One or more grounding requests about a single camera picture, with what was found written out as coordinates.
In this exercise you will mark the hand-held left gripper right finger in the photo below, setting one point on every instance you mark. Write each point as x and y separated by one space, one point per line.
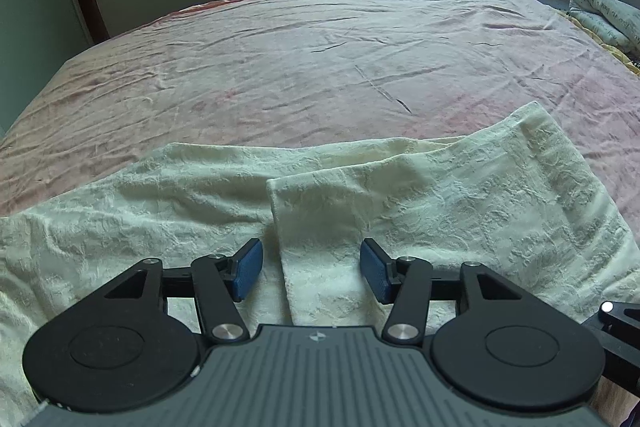
375 272

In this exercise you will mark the glass wardrobe door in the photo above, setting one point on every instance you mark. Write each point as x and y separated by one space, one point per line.
30 7

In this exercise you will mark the pink bed sheet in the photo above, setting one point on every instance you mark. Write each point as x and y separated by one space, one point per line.
300 57

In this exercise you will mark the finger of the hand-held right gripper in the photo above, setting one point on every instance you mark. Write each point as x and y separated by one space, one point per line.
622 322

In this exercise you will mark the white textured pants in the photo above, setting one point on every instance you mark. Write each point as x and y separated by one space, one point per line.
165 202

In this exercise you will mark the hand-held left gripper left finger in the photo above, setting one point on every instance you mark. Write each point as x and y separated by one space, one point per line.
247 270

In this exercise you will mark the folded printed blanket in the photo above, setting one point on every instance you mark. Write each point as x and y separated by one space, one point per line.
607 17

